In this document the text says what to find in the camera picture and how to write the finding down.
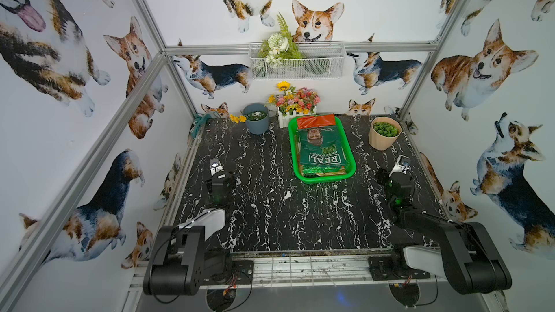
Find aluminium front rail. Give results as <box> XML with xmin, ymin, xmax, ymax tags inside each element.
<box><xmin>129</xmin><ymin>255</ymin><xmax>491</xmax><ymax>292</ymax></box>

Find beige pot with green plant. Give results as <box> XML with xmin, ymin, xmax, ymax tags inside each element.
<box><xmin>369</xmin><ymin>117</ymin><xmax>403</xmax><ymax>150</ymax></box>

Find flowers in white fence box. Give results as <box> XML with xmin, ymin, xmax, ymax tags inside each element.
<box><xmin>268</xmin><ymin>81</ymin><xmax>321</xmax><ymax>129</ymax></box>

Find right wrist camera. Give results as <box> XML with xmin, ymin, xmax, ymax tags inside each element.
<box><xmin>390</xmin><ymin>155</ymin><xmax>411</xmax><ymax>177</ymax></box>

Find white flower green fern bouquet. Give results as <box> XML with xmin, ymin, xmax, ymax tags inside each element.
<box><xmin>257</xmin><ymin>12</ymin><xmax>305</xmax><ymax>68</ymax></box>

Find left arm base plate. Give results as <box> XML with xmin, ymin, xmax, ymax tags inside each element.
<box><xmin>202</xmin><ymin>260</ymin><xmax>254</xmax><ymax>286</ymax></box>

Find green white Cimba cassava bag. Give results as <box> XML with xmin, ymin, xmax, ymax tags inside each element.
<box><xmin>299</xmin><ymin>165</ymin><xmax>346</xmax><ymax>178</ymax></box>

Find yellow flowers with teal ribbon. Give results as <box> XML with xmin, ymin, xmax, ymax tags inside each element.
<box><xmin>189</xmin><ymin>111</ymin><xmax>247</xmax><ymax>140</ymax></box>

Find dark green Real chips bag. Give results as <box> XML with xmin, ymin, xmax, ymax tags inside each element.
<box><xmin>298</xmin><ymin>126</ymin><xmax>345</xmax><ymax>168</ymax></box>

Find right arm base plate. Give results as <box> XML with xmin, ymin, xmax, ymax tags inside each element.
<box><xmin>368</xmin><ymin>257</ymin><xmax>432</xmax><ymax>281</ymax></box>

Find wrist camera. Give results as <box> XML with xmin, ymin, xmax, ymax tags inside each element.
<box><xmin>209</xmin><ymin>158</ymin><xmax>223</xmax><ymax>177</ymax></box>
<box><xmin>390</xmin><ymin>155</ymin><xmax>411</xmax><ymax>177</ymax></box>

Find white wire wall basket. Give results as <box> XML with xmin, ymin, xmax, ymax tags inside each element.
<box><xmin>248</xmin><ymin>42</ymin><xmax>346</xmax><ymax>80</ymax></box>

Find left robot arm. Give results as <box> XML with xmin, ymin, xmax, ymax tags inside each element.
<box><xmin>143</xmin><ymin>171</ymin><xmax>238</xmax><ymax>298</ymax></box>

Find green plastic basket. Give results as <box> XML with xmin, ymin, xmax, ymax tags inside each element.
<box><xmin>288</xmin><ymin>115</ymin><xmax>356</xmax><ymax>184</ymax></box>

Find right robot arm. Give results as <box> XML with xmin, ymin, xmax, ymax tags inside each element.
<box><xmin>376</xmin><ymin>168</ymin><xmax>513</xmax><ymax>295</ymax></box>

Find red cream cassava chips bag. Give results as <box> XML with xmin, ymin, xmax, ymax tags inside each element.
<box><xmin>296</xmin><ymin>114</ymin><xmax>336</xmax><ymax>130</ymax></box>

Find grey blue plant pot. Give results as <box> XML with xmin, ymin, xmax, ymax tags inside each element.
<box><xmin>241</xmin><ymin>103</ymin><xmax>270</xmax><ymax>135</ymax></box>

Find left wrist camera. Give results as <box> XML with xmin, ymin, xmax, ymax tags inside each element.
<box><xmin>209</xmin><ymin>158</ymin><xmax>223</xmax><ymax>177</ymax></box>

